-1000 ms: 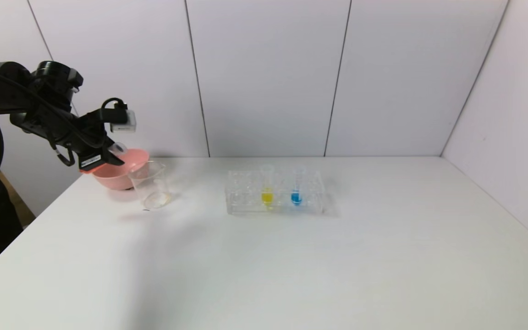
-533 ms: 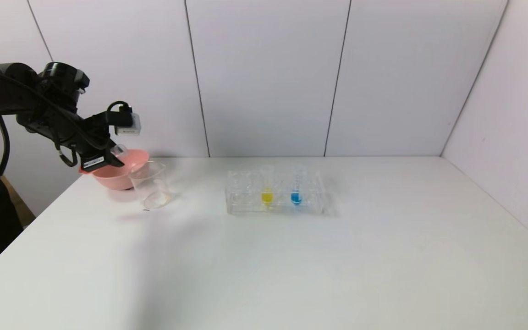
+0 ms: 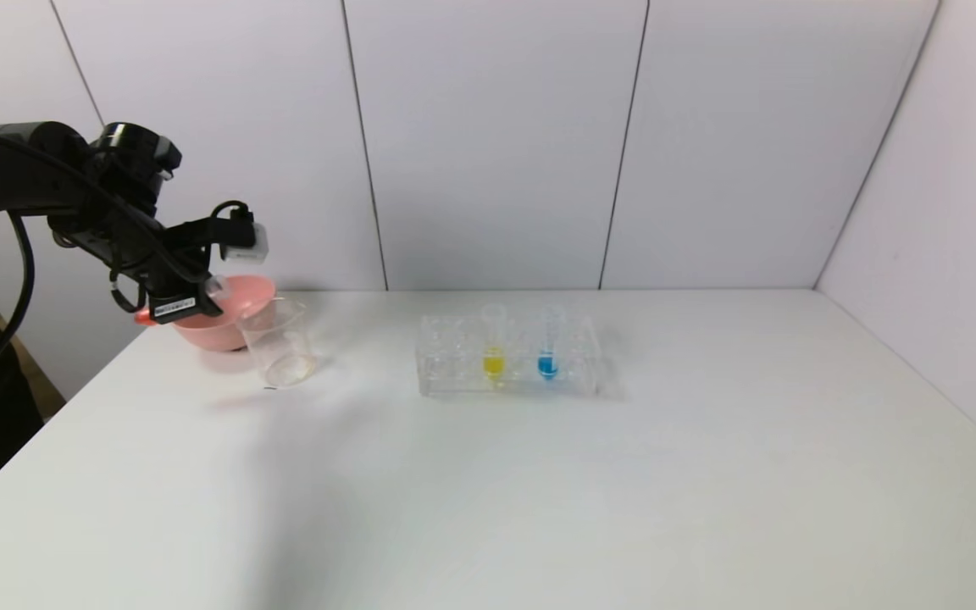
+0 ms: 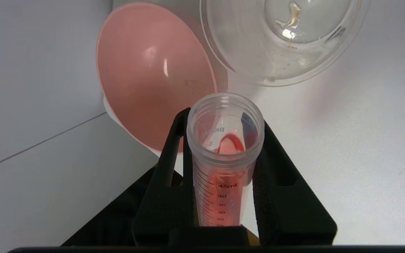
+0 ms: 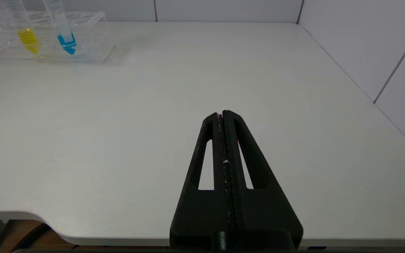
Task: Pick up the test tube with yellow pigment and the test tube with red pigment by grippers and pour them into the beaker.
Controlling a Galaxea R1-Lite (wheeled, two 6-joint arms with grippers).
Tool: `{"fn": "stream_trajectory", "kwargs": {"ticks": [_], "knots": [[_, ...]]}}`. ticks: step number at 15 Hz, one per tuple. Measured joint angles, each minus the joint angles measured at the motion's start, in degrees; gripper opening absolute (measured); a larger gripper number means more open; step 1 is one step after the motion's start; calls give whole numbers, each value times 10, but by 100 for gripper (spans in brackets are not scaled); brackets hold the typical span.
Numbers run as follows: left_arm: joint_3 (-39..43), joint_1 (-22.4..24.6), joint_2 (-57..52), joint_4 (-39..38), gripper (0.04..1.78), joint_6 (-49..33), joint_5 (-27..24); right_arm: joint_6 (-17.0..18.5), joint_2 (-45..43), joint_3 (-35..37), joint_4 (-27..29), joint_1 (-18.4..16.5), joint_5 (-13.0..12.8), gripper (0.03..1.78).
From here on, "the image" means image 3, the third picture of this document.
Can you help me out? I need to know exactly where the clear glass beaker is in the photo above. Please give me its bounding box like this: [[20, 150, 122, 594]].
[[236, 296, 319, 391]]

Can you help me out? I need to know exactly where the test tube with yellow pigment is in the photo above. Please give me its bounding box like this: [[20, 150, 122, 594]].
[[479, 302, 508, 387]]

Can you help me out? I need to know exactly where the test tube with blue pigment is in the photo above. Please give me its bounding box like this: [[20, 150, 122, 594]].
[[535, 303, 562, 382]]

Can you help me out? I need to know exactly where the pink bowl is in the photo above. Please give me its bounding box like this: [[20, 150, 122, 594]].
[[168, 274, 279, 353]]

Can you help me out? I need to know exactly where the clear plastic test tube rack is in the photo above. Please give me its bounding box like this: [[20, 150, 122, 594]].
[[416, 312, 602, 398]]

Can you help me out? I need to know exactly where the test tube with red pigment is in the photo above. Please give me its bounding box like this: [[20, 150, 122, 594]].
[[133, 274, 232, 328]]

